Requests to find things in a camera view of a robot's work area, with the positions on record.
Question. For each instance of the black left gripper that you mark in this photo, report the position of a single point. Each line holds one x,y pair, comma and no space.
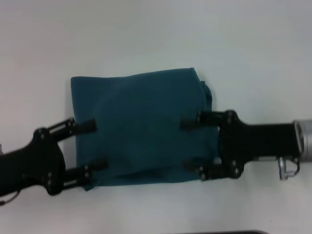
31,163

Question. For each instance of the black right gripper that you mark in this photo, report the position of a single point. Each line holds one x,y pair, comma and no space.
258,146

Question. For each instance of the teal blue FREE print T-shirt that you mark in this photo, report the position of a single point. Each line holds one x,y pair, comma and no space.
146,126

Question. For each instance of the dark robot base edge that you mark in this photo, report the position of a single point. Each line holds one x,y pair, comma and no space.
241,232

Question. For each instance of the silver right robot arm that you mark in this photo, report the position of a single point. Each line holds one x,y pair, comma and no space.
304,139

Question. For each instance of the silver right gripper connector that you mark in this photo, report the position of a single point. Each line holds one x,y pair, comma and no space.
287,168

